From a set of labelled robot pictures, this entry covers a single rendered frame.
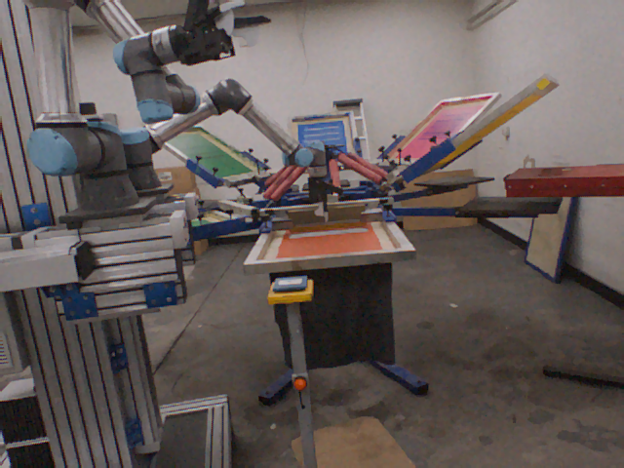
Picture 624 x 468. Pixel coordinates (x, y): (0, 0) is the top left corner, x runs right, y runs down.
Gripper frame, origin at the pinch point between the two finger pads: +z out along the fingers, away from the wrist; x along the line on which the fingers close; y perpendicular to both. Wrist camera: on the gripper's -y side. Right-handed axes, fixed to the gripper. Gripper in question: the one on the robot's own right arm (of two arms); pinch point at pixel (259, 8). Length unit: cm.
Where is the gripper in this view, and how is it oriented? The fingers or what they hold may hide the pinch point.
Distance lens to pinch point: 107.3
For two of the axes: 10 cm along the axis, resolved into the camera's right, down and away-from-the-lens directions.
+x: -2.6, 2.0, -9.5
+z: 9.5, -1.3, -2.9
